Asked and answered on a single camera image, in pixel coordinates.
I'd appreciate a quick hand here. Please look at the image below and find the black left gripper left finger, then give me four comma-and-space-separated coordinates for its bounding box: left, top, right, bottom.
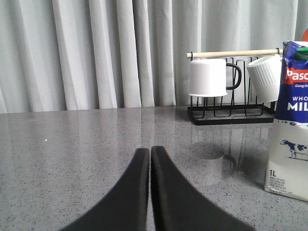
62, 148, 150, 231

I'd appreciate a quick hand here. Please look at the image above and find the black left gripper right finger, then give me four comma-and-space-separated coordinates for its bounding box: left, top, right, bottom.
151, 146, 254, 231

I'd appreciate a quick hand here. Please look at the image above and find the blue white milk carton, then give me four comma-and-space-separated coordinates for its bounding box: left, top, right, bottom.
265, 41, 308, 201

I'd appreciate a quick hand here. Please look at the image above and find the white ribbed mug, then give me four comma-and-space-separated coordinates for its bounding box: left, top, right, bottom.
246, 54, 282, 103

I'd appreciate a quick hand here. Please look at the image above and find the grey curtain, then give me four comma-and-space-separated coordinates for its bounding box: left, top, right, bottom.
0, 0, 308, 113

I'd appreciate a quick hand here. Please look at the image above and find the orange mug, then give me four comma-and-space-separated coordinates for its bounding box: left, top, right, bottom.
302, 28, 308, 41

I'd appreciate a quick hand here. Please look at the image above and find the black wire mug rack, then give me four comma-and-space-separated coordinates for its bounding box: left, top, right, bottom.
186, 48, 282, 125

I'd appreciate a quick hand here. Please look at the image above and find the white mug black handle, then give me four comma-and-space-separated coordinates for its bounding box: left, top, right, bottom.
188, 59, 242, 97

